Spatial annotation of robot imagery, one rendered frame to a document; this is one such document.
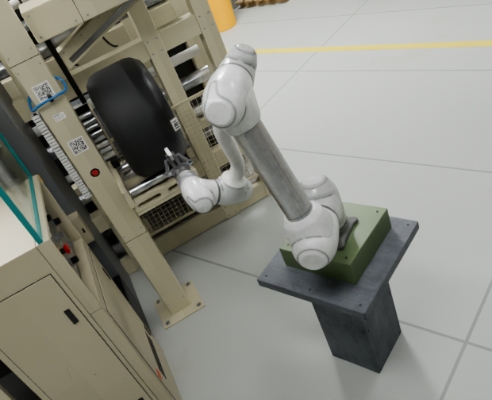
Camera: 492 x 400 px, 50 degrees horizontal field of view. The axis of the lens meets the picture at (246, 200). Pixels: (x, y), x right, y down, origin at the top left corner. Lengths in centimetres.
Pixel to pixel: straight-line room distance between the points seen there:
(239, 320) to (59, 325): 119
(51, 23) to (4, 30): 33
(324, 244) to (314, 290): 35
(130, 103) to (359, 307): 129
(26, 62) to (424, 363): 217
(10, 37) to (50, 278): 101
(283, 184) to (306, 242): 22
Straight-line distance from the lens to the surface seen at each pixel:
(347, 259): 200
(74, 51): 285
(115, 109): 239
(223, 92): 152
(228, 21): 710
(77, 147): 257
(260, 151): 163
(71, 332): 215
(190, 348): 301
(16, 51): 243
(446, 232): 313
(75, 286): 203
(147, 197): 263
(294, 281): 215
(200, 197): 199
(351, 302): 201
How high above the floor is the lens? 218
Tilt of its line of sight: 35 degrees down
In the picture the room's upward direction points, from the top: 24 degrees counter-clockwise
